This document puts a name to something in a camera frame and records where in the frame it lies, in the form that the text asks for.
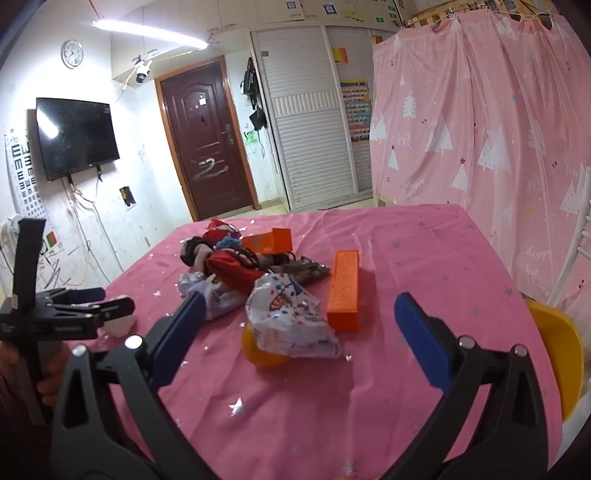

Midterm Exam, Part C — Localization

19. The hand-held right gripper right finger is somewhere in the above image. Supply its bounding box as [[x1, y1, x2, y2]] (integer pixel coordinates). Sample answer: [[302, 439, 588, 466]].
[[379, 292, 550, 480]]

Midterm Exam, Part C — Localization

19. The pink tree print curtain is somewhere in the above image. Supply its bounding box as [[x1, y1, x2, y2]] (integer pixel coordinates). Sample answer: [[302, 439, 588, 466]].
[[369, 9, 591, 319]]

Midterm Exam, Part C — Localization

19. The black wall television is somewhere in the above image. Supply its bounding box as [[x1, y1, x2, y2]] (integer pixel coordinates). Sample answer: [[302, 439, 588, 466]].
[[36, 97, 121, 182]]

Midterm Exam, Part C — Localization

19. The ceiling tube light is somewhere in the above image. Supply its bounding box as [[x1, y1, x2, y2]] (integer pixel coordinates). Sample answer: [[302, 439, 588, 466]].
[[91, 17, 209, 51]]

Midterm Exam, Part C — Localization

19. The round wall clock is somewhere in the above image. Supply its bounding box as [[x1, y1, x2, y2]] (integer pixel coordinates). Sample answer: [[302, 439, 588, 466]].
[[61, 40, 85, 69]]

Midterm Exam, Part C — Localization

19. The orange printed carton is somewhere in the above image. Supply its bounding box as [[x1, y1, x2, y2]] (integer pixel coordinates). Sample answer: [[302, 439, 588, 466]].
[[242, 228, 293, 254]]

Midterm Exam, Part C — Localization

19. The yellow plastic ball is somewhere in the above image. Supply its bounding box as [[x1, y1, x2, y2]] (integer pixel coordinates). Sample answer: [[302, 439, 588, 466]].
[[242, 323, 291, 368]]

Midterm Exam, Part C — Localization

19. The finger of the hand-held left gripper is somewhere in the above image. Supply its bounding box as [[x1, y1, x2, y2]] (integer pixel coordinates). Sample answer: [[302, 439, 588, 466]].
[[46, 287, 106, 306], [90, 297, 136, 322]]

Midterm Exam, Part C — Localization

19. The person's left hand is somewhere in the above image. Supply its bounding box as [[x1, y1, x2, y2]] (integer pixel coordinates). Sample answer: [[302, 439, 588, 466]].
[[36, 346, 72, 408]]

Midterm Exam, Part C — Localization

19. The eye chart poster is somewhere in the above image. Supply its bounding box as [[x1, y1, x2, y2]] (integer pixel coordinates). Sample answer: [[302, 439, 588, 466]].
[[4, 129, 51, 222]]

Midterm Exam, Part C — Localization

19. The red sock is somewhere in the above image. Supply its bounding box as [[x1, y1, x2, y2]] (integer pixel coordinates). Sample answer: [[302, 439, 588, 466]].
[[205, 249, 264, 289]]

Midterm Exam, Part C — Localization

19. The white cup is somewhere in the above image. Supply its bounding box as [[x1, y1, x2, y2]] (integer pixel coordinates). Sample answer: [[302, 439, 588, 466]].
[[102, 294, 136, 339]]

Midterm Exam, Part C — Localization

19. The white patterned sock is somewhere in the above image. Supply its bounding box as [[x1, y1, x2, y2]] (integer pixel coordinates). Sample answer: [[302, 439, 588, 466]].
[[245, 272, 343, 360]]

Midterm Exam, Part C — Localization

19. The pink star tablecloth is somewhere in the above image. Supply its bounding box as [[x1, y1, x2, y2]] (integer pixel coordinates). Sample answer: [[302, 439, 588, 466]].
[[60, 203, 564, 480]]

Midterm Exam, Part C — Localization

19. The pastel striped sock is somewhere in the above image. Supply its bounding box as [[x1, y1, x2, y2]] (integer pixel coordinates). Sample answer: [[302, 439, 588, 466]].
[[185, 277, 254, 321]]

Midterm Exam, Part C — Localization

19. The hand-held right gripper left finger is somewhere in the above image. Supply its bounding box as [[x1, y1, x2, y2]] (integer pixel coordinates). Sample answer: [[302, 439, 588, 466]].
[[51, 291, 220, 480]]

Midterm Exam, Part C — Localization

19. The colourful grid wall poster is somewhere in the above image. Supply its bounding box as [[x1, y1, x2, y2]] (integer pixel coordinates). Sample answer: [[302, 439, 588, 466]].
[[341, 80, 371, 143]]

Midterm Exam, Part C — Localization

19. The white louvered wardrobe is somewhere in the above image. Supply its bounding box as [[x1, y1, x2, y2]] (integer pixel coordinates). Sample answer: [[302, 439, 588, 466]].
[[250, 25, 398, 210]]

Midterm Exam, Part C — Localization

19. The red snack wrapper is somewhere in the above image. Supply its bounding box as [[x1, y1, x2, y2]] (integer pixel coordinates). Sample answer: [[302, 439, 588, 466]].
[[205, 219, 241, 245]]

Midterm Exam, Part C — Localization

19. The yellow plastic chair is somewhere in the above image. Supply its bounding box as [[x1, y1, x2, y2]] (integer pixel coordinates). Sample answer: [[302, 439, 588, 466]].
[[526, 300, 585, 421]]

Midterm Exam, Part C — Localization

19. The brown snack wrapper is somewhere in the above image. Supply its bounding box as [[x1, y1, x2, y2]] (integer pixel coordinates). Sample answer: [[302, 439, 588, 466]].
[[277, 258, 332, 283]]

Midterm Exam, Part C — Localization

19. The silver crumpled wrapper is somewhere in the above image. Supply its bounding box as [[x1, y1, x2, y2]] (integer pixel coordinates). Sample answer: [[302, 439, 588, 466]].
[[178, 271, 206, 296]]

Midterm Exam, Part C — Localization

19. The dark brown door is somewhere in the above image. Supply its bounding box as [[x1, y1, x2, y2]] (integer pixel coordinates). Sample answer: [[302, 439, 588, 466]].
[[154, 55, 259, 221]]

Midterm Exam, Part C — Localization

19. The orange ribbed box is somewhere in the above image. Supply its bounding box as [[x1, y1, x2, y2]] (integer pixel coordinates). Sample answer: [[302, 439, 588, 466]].
[[326, 250, 361, 333]]

